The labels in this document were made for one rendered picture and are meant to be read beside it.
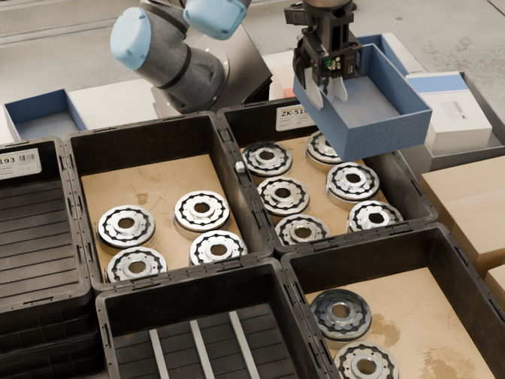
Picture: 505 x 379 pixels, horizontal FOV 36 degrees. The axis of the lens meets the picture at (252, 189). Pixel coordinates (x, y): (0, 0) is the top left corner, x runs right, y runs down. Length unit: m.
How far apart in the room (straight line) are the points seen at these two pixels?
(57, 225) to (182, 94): 0.43
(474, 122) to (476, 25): 2.14
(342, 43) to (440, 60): 2.36
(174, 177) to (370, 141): 0.48
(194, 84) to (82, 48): 1.80
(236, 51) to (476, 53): 1.97
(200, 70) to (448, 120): 0.54
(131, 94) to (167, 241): 0.65
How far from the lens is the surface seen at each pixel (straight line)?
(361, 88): 1.40
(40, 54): 3.47
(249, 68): 1.69
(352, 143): 1.22
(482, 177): 1.60
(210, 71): 1.74
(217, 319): 1.32
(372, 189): 1.51
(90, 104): 1.97
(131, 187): 1.54
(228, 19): 1.06
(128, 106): 1.96
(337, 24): 1.11
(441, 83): 1.76
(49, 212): 1.52
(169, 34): 1.66
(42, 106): 1.93
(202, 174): 1.56
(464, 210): 1.51
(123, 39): 1.66
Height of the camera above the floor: 1.88
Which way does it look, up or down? 43 degrees down
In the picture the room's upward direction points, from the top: 2 degrees clockwise
